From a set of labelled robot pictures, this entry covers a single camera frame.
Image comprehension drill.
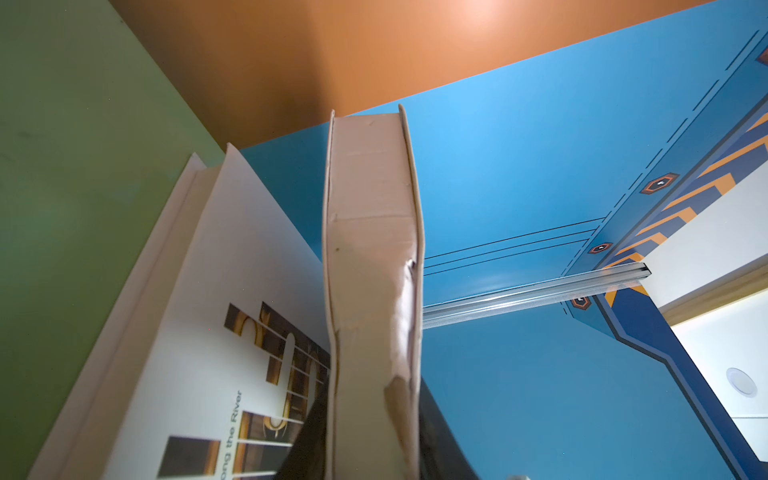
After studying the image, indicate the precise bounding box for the white LOVER magazine book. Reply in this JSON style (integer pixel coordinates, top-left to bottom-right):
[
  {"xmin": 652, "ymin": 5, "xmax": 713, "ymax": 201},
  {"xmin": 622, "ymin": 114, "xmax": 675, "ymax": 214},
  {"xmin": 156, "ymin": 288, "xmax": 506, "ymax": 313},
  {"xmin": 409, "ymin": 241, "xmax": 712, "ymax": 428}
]
[{"xmin": 275, "ymin": 104, "xmax": 481, "ymax": 480}]

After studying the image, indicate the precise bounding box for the white book with brown blocks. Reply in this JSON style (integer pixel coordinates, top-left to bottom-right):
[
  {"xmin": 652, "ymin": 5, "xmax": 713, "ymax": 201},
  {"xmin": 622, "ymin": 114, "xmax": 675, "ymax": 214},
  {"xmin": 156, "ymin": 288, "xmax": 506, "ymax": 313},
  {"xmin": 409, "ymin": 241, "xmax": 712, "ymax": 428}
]
[{"xmin": 30, "ymin": 146, "xmax": 328, "ymax": 479}]

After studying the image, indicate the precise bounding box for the green wooden two-tier shelf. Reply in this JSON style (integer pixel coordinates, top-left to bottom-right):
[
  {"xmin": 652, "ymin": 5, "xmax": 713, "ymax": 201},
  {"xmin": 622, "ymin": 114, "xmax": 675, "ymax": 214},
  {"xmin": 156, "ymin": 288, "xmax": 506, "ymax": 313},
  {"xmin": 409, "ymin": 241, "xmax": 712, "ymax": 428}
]
[{"xmin": 1, "ymin": 1, "xmax": 223, "ymax": 479}]

